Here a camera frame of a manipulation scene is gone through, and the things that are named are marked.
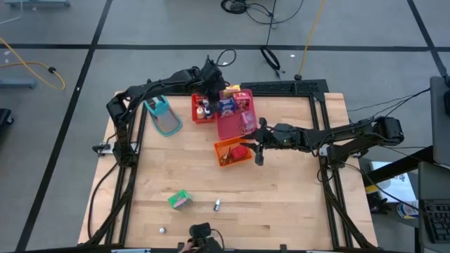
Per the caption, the green snack box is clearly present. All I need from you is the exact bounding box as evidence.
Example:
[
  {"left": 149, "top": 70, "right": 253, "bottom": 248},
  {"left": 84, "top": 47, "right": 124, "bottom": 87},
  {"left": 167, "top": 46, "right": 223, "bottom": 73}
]
[{"left": 167, "top": 189, "right": 193, "bottom": 210}]

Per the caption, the pink plastic tray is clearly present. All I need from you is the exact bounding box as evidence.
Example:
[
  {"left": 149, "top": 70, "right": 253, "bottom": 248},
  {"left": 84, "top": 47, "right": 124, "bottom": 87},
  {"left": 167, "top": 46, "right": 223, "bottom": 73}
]
[{"left": 216, "top": 88, "right": 257, "bottom": 141}]

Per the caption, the long black perforated panel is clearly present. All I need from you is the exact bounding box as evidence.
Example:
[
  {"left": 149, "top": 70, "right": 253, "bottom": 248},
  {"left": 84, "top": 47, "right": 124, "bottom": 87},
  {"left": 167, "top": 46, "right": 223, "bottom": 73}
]
[{"left": 240, "top": 79, "right": 330, "bottom": 96}]

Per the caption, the white paper sheet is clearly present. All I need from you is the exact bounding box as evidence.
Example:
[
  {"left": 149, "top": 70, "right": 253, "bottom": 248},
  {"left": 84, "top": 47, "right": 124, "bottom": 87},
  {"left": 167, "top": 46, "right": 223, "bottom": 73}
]
[{"left": 371, "top": 160, "right": 418, "bottom": 204}]

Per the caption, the orange plastic basket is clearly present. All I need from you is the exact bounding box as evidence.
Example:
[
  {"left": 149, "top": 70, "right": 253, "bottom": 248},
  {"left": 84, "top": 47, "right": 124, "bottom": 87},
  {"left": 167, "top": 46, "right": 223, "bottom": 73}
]
[{"left": 213, "top": 136, "right": 253, "bottom": 168}]

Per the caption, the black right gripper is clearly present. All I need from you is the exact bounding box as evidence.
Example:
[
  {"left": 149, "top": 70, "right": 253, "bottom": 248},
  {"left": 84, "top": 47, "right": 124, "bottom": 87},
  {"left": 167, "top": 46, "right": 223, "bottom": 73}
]
[{"left": 240, "top": 117, "right": 312, "bottom": 166}]

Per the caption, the red small box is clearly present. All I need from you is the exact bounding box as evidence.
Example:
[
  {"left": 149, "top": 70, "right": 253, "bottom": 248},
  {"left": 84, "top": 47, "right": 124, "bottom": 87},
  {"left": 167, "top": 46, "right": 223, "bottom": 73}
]
[{"left": 231, "top": 145, "right": 249, "bottom": 161}]

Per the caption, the black cabled device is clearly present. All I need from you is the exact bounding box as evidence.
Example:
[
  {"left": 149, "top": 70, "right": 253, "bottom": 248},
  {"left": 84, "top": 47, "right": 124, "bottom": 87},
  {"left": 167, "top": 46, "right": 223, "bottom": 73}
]
[{"left": 178, "top": 221, "right": 225, "bottom": 253}]

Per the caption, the red mesh plastic basket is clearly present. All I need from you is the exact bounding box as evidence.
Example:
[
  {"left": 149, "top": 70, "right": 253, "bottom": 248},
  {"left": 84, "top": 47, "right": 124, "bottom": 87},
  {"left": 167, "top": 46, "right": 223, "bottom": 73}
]
[{"left": 191, "top": 93, "right": 217, "bottom": 124}]

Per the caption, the black caster foot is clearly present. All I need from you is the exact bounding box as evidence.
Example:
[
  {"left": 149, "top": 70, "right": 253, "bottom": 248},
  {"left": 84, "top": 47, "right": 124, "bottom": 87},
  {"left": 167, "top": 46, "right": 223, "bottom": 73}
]
[{"left": 0, "top": 108, "right": 14, "bottom": 127}]

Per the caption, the yellow pops cereal box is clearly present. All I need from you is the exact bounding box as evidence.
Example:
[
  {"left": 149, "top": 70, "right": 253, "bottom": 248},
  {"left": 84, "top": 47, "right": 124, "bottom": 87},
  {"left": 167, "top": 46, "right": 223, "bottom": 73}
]
[{"left": 223, "top": 84, "right": 242, "bottom": 98}]

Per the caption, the teal-rimmed mesh strainer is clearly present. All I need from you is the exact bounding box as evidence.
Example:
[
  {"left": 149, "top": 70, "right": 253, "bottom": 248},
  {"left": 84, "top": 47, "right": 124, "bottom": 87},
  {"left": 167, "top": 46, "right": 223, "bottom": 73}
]
[{"left": 143, "top": 95, "right": 184, "bottom": 137}]

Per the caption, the yellow floor cable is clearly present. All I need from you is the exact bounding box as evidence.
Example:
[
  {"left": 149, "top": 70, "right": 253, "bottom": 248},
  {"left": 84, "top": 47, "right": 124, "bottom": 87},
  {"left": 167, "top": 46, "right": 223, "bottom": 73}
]
[
  {"left": 0, "top": 37, "right": 67, "bottom": 91},
  {"left": 297, "top": 0, "right": 327, "bottom": 81}
]

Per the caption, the red snack box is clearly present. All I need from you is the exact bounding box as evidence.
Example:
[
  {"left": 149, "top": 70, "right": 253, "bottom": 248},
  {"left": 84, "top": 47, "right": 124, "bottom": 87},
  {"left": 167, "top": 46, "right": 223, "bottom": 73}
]
[{"left": 233, "top": 91, "right": 252, "bottom": 110}]

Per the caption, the coiled black floor cable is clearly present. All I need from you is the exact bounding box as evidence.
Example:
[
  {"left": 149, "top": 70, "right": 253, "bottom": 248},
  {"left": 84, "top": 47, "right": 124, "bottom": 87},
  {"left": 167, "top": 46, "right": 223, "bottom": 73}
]
[{"left": 220, "top": 0, "right": 305, "bottom": 25}]

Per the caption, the pink snack box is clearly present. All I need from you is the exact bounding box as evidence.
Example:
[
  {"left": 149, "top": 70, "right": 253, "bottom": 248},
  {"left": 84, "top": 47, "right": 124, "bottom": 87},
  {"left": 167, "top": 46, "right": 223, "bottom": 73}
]
[{"left": 240, "top": 111, "right": 257, "bottom": 135}]

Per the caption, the short black ridged panel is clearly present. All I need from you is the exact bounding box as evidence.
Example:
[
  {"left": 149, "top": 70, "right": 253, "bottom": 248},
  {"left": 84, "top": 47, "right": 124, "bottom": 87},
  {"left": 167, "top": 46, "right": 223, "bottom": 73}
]
[{"left": 154, "top": 84, "right": 208, "bottom": 94}]

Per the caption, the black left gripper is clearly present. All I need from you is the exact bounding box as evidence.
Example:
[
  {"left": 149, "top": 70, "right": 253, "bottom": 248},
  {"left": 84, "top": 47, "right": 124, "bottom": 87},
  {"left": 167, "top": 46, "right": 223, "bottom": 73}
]
[{"left": 200, "top": 56, "right": 226, "bottom": 103}]

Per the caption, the black keyboard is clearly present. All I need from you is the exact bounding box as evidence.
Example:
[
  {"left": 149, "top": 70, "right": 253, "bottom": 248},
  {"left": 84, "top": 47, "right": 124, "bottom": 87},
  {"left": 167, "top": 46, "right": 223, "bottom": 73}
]
[{"left": 423, "top": 199, "right": 450, "bottom": 245}]

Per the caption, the grey monitor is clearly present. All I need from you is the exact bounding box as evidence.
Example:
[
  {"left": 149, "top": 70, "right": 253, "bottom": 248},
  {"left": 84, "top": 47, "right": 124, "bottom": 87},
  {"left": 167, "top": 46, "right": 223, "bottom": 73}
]
[{"left": 429, "top": 75, "right": 450, "bottom": 166}]

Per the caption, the blue snack box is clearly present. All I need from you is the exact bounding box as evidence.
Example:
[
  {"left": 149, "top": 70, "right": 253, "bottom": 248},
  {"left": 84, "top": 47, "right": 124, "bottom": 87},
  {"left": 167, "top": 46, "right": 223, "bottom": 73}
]
[{"left": 217, "top": 98, "right": 236, "bottom": 117}]

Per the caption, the black looped floor cable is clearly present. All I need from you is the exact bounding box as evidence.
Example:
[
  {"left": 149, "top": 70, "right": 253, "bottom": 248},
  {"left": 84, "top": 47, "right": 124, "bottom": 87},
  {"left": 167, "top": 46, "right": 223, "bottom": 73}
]
[{"left": 259, "top": 0, "right": 283, "bottom": 79}]

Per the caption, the brown snack wrapper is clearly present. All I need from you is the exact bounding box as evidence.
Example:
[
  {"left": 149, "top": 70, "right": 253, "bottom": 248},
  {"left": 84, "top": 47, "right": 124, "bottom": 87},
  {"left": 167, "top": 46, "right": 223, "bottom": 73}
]
[{"left": 220, "top": 147, "right": 233, "bottom": 166}]

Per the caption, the grey-blue floor bar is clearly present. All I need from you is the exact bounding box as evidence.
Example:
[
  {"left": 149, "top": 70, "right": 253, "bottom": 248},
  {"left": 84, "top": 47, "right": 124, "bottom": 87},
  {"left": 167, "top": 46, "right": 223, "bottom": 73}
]
[
  {"left": 0, "top": 77, "right": 37, "bottom": 89},
  {"left": 5, "top": 0, "right": 71, "bottom": 9}
]

